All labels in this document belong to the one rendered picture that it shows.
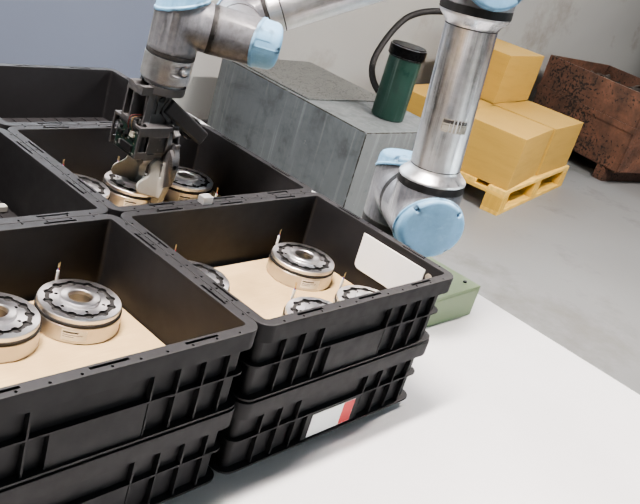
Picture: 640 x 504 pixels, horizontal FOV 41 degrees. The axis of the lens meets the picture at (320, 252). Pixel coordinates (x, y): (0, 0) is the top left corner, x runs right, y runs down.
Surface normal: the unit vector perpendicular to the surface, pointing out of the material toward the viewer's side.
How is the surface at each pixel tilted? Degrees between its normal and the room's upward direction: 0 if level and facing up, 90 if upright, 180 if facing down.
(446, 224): 97
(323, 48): 90
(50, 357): 0
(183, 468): 90
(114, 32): 90
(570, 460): 0
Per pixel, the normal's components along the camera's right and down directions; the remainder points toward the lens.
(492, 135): -0.51, 0.22
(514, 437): 0.27, -0.88
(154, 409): 0.69, 0.46
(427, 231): 0.14, 0.55
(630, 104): -0.79, 0.03
